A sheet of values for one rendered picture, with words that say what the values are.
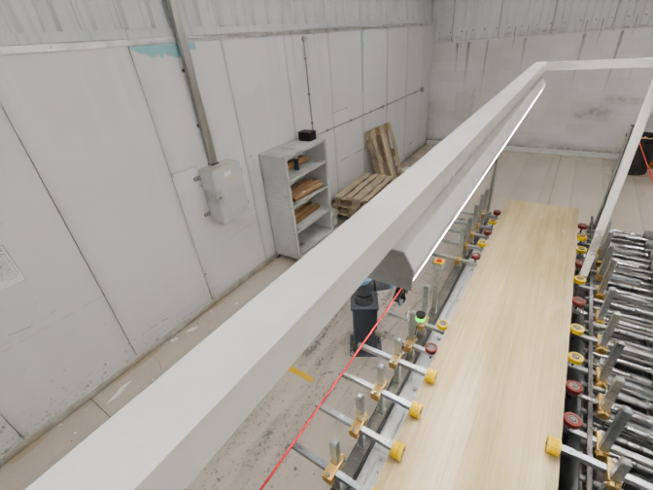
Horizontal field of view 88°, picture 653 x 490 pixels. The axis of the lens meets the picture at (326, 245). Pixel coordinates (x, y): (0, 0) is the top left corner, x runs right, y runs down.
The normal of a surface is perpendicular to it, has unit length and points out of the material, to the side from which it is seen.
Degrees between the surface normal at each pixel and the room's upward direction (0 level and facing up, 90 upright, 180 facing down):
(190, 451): 90
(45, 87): 90
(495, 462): 0
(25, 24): 90
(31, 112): 90
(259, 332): 0
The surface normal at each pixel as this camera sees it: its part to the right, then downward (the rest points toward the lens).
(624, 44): -0.55, 0.47
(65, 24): 0.83, 0.23
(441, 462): -0.08, -0.85
